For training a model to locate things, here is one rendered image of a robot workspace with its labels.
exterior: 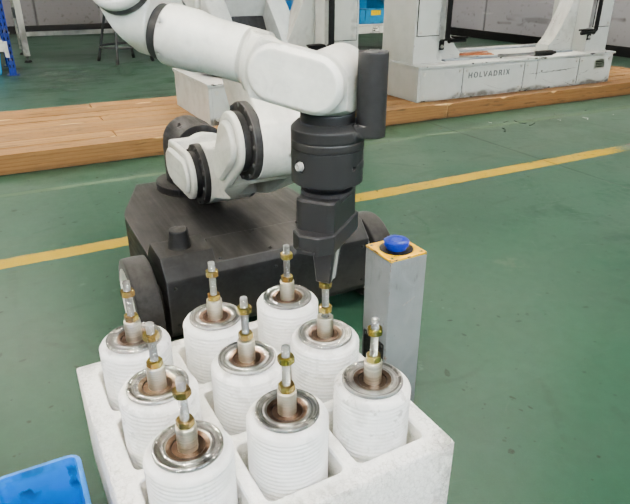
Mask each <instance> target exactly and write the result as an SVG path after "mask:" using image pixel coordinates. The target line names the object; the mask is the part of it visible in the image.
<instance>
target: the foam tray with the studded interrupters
mask: <svg viewBox="0 0 630 504"><path fill-rule="evenodd" d="M171 346H172V354H173V362H174V366H177V367H179V368H182V369H184V370H186V371H188V372H189V373H190V371H189V370H188V367H187V359H186V350H185V341H184V339H180V340H176V341H173V342H171ZM77 376H78V380H79V385H80V390H81V395H82V400H83V404H84V409H85V414H86V419H87V423H88V428H89V433H90V438H91V442H92V447H93V452H94V457H95V461H96V464H97V468H98V471H99V475H100V478H101V481H102V485H103V488H104V492H105V495H106V498H107V502H108V504H149V498H148V492H147V486H146V480H145V474H144V469H141V470H136V469H134V468H133V467H132V464H131V462H130V459H129V456H128V453H127V447H126V442H125V436H124V431H123V425H122V419H121V414H120V411H113V410H112V409H111V407H110V404H109V401H108V397H107V391H106V386H105V380H104V374H103V370H102V364H101V362H97V363H94V364H90V365H86V366H83V367H79V368H77ZM198 389H199V399H200V408H201V418H202V421H206V422H210V423H213V424H216V425H218V426H219V427H221V428H222V429H223V427H222V425H221V424H220V422H219V420H218V419H217V417H216V415H215V411H214V400H213V389H212V381H211V382H208V383H205V384H198ZM323 404H324V405H325V407H326V408H327V411H328V415H329V431H328V432H329V433H328V479H325V480H323V481H321V482H318V483H316V484H314V485H311V486H309V487H307V488H304V489H302V490H300V491H297V492H295V493H293V494H291V495H288V496H286V497H284V498H281V499H279V500H277V501H267V500H266V499H265V498H264V496H263V495H262V493H261V491H260V490H259V488H258V486H257V484H256V483H255V481H254V479H253V478H252V476H251V474H250V473H249V462H248V446H247V431H245V432H243V433H240V434H237V435H229V436H230V437H231V439H232V441H233V445H234V455H235V468H236V482H237V495H238V504H446V503H447V495H448V488H449V480H450V472H451V465H452V457H453V450H454V441H453V440H452V439H451V438H450V437H449V436H448V435H447V434H446V433H445V432H444V431H443V430H442V429H441V428H439V427H438V426H437V425H436V424H435V423H434V422H433V421H432V420H431V419H430V418H429V417H428V416H427V415H426V414H424V413H423V412H422V411H421V410H420V409H419V408H418V407H417V406H416V405H415V404H414V403H413V402H412V401H411V400H410V406H409V418H408V429H407V441H406V445H404V446H402V447H399V448H397V449H395V450H393V451H390V452H388V453H386V454H383V455H381V456H379V457H376V458H374V459H372V460H369V461H367V462H364V463H358V462H356V461H355V460H354V459H353V458H352V457H351V456H350V454H349V453H348V452H347V451H346V450H345V448H344V447H343V446H342V445H341V443H340V442H339V441H338V440H337V439H336V437H335V436H334V435H333V400H330V401H327V402H325V403H323ZM223 430H224V429H223Z"/></svg>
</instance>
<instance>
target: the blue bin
mask: <svg viewBox="0 0 630 504"><path fill-rule="evenodd" d="M0 504H91V500H90V495H89V491H88V487H87V482H86V478H85V473H84V469H83V465H82V460H81V458H80V457H79V456H77V455H67V456H64V457H60V458H57V459H54V460H51V461H48V462H45V463H42V464H39V465H36V466H33V467H30V468H27V469H23V470H20V471H17V472H14V473H11V474H8V475H5V476H2V477H0Z"/></svg>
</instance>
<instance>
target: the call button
mask: <svg viewBox="0 0 630 504"><path fill-rule="evenodd" d="M409 242H410V241H409V239H408V238H406V237H405V236H402V235H390V236H387V237H385V238H384V245H385V246H386V249H387V250H389V251H392V252H403V251H405V250H406V248H407V247H409Z"/></svg>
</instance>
